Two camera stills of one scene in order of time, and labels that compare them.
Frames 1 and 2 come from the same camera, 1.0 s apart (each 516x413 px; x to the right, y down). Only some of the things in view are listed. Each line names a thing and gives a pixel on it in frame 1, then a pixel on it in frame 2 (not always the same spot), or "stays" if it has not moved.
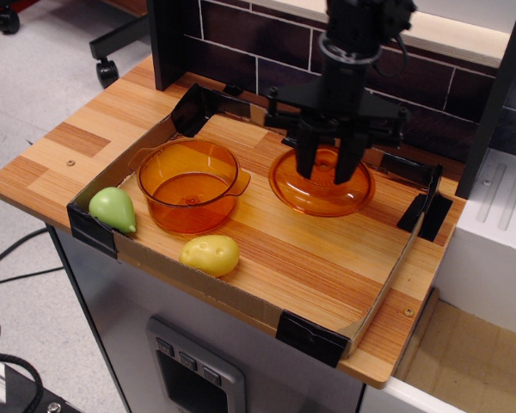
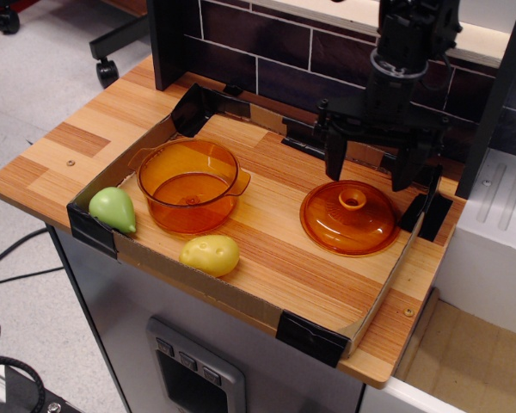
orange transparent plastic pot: x=191 y=184 stays
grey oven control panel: x=189 y=377 stays
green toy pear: x=111 y=207 stays
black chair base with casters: x=107 y=70 stays
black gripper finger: x=306 y=145 → x=335 y=142
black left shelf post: x=167 y=24 stays
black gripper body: x=339 y=97 → x=386 y=114
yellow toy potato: x=216 y=255 stays
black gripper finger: x=351 y=151 → x=413 y=155
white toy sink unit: x=488 y=268 stays
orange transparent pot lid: x=319 y=195 → x=350 y=218
